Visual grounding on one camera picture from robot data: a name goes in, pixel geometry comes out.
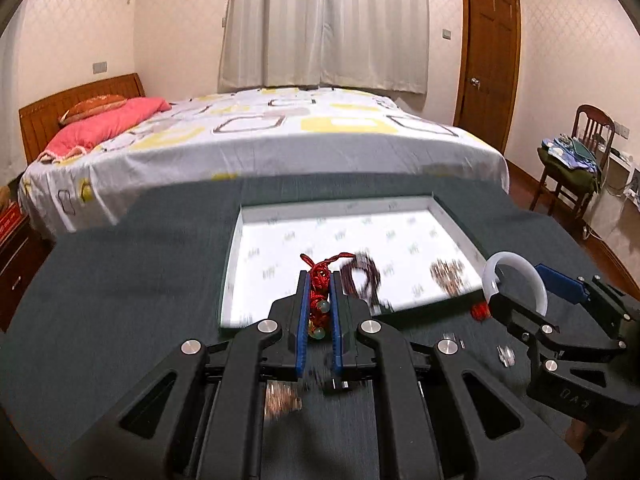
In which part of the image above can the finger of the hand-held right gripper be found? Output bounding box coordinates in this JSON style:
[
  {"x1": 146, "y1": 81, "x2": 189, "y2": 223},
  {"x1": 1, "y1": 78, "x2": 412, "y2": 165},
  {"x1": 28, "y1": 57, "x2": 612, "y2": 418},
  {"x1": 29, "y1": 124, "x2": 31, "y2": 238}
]
[
  {"x1": 491, "y1": 291, "x2": 627, "y2": 362},
  {"x1": 534, "y1": 263, "x2": 640, "y2": 342}
]

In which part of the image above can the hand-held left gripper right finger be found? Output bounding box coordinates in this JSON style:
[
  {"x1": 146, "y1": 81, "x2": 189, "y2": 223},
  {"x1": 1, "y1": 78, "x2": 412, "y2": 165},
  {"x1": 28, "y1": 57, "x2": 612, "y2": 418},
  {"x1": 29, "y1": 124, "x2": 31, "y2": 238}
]
[{"x1": 331, "y1": 280, "x2": 587, "y2": 480}]

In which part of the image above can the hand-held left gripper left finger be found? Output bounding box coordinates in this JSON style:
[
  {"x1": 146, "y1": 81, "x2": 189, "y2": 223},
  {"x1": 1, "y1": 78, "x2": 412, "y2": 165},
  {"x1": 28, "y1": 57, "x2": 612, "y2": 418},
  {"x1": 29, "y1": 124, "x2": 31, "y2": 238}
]
[{"x1": 65, "y1": 270, "x2": 308, "y2": 480}]

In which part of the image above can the red knotted bead charm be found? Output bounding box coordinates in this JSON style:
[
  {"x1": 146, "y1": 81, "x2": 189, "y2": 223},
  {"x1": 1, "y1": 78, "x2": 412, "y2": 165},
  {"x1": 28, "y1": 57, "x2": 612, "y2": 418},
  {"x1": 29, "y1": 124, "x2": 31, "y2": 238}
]
[{"x1": 300, "y1": 251, "x2": 352, "y2": 341}]

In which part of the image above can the white jade bangle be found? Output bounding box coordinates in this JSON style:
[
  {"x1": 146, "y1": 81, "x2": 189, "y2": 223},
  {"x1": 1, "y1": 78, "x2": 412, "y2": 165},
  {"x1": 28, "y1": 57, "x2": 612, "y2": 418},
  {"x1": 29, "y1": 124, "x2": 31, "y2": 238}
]
[{"x1": 481, "y1": 251, "x2": 549, "y2": 317}]

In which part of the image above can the white jewelry box tray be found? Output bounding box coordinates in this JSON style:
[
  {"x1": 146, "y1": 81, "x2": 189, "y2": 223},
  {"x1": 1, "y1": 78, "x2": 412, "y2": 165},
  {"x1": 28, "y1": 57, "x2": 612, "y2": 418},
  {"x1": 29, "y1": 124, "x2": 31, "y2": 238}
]
[{"x1": 218, "y1": 195, "x2": 489, "y2": 333}]

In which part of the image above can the pile of clothes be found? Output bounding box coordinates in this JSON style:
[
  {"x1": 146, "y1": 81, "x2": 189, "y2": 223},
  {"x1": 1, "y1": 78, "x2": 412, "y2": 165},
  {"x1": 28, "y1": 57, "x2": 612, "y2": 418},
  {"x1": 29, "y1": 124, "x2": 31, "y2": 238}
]
[{"x1": 537, "y1": 133, "x2": 609, "y2": 194}]

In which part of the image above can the white appliance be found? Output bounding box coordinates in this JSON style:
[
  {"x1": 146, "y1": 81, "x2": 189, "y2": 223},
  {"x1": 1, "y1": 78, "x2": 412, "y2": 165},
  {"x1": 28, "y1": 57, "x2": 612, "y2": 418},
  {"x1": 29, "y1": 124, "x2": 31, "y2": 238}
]
[{"x1": 601, "y1": 153, "x2": 640, "y2": 207}]

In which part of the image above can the wooden chair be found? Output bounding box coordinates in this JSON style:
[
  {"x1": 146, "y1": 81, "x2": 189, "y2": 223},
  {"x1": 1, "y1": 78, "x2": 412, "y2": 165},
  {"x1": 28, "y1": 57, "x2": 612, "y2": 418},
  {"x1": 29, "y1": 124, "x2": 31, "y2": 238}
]
[{"x1": 529, "y1": 104, "x2": 617, "y2": 222}]

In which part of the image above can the bed with patterned sheet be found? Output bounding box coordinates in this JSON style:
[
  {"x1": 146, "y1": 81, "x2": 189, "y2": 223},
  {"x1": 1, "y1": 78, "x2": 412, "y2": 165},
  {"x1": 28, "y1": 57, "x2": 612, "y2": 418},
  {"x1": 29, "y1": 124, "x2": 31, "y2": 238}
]
[{"x1": 17, "y1": 86, "x2": 511, "y2": 241}]

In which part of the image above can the dark grey tablecloth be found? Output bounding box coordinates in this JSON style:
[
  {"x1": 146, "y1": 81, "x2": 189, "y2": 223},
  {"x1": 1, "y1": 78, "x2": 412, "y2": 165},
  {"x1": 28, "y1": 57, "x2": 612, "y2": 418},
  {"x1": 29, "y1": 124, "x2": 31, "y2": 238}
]
[{"x1": 0, "y1": 172, "x2": 640, "y2": 480}]

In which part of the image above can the wooden door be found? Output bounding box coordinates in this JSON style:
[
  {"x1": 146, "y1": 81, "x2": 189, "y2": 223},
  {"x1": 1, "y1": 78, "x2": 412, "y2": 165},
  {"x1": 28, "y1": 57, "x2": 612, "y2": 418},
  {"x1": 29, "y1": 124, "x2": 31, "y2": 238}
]
[{"x1": 452, "y1": 0, "x2": 522, "y2": 157}]

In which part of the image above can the pink blanket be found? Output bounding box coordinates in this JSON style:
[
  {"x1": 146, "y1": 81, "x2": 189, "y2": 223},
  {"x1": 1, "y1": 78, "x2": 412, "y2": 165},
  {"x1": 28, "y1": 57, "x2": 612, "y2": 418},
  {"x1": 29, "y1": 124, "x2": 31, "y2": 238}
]
[{"x1": 39, "y1": 97, "x2": 171, "y2": 162}]

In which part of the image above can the wooden nightstand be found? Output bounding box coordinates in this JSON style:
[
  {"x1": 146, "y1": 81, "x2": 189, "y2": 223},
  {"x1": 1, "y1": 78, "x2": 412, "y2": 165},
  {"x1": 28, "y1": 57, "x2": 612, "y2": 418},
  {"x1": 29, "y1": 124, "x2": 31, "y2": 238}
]
[{"x1": 0, "y1": 210, "x2": 53, "y2": 322}]

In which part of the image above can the white window curtain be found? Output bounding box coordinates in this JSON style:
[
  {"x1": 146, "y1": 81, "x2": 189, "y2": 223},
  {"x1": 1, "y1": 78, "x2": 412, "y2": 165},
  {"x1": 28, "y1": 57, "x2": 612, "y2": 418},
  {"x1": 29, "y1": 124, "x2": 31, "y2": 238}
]
[{"x1": 218, "y1": 0, "x2": 430, "y2": 95}]

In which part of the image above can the orange pillow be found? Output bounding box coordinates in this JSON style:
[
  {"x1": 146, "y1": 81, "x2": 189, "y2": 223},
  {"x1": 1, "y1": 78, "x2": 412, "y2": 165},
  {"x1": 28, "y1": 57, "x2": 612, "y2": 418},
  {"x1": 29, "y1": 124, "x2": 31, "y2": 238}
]
[{"x1": 58, "y1": 94, "x2": 127, "y2": 126}]

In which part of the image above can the red box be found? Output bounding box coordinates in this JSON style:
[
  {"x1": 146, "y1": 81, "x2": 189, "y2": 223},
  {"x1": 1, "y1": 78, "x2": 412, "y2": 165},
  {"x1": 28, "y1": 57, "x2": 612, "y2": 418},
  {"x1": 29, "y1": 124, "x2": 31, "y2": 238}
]
[{"x1": 0, "y1": 204, "x2": 27, "y2": 247}]

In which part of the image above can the wooden headboard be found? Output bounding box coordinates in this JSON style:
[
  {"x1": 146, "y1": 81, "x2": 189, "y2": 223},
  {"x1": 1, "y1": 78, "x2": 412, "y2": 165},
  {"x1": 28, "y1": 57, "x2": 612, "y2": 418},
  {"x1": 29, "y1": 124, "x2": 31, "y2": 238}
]
[{"x1": 19, "y1": 73, "x2": 146, "y2": 164}]

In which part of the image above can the dark red bead bracelet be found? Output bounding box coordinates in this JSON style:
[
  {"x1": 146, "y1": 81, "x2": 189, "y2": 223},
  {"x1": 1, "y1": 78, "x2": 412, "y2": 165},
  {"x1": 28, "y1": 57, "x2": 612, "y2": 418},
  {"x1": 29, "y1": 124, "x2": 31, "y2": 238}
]
[{"x1": 339, "y1": 251, "x2": 385, "y2": 309}]

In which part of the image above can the gold pearl bead bracelet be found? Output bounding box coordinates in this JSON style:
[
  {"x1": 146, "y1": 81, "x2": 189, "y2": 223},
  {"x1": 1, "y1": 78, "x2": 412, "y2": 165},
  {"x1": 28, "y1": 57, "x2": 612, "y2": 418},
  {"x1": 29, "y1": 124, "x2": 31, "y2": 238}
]
[{"x1": 430, "y1": 258, "x2": 475, "y2": 298}]

